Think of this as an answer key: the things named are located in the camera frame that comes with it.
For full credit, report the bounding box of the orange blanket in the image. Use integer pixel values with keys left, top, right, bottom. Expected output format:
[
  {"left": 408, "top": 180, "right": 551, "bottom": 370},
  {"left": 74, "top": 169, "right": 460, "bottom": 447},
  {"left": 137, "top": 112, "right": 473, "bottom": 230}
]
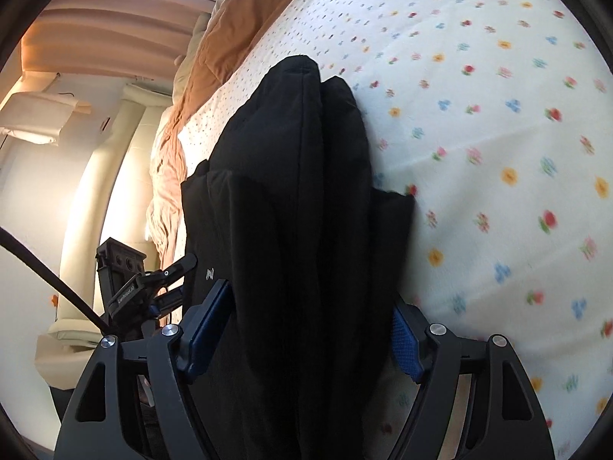
[{"left": 146, "top": 0, "right": 336, "bottom": 269}]

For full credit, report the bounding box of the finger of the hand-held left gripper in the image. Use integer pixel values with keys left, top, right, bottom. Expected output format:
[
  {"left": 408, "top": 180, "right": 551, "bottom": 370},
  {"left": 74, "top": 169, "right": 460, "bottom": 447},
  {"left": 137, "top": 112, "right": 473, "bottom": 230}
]
[
  {"left": 149, "top": 287, "right": 187, "bottom": 321},
  {"left": 141, "top": 254, "right": 198, "bottom": 293}
]

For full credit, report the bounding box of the beige comforter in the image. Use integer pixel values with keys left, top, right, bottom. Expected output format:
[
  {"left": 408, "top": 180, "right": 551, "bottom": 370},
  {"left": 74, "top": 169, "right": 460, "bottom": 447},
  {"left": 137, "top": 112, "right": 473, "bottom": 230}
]
[{"left": 172, "top": 0, "right": 250, "bottom": 106}]

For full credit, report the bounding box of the cream padded headboard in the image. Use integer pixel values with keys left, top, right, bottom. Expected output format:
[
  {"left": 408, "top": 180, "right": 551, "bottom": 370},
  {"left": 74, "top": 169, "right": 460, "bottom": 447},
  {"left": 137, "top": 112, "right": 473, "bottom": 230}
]
[{"left": 36, "top": 84, "right": 175, "bottom": 389}]

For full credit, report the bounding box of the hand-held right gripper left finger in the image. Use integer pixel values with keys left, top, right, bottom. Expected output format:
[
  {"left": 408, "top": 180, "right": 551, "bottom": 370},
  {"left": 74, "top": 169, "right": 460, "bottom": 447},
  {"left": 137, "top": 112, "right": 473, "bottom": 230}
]
[{"left": 54, "top": 278, "right": 235, "bottom": 460}]

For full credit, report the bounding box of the pink curtain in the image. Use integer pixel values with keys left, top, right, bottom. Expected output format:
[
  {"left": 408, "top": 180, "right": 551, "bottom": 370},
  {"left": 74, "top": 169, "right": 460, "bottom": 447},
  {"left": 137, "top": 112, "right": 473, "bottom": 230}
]
[{"left": 20, "top": 0, "right": 228, "bottom": 77}]

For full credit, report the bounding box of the black garment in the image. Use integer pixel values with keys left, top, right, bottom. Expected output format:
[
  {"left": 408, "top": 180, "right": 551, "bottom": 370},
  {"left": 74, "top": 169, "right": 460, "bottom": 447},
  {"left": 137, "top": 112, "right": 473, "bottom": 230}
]
[{"left": 181, "top": 55, "right": 416, "bottom": 460}]

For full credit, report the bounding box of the white hanging garment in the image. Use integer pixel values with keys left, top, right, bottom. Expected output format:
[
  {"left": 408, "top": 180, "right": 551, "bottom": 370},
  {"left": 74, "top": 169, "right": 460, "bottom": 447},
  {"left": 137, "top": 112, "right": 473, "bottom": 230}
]
[{"left": 0, "top": 90, "right": 92, "bottom": 147}]

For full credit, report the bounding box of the black cord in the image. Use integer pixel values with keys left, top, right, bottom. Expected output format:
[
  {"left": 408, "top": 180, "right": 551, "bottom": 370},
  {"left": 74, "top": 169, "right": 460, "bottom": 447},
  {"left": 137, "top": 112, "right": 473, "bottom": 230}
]
[{"left": 0, "top": 227, "right": 120, "bottom": 337}]

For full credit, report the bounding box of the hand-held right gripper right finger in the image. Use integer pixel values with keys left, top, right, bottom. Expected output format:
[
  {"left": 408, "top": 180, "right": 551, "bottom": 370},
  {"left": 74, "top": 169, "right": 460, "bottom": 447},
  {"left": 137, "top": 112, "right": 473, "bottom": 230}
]
[{"left": 385, "top": 297, "right": 559, "bottom": 460}]

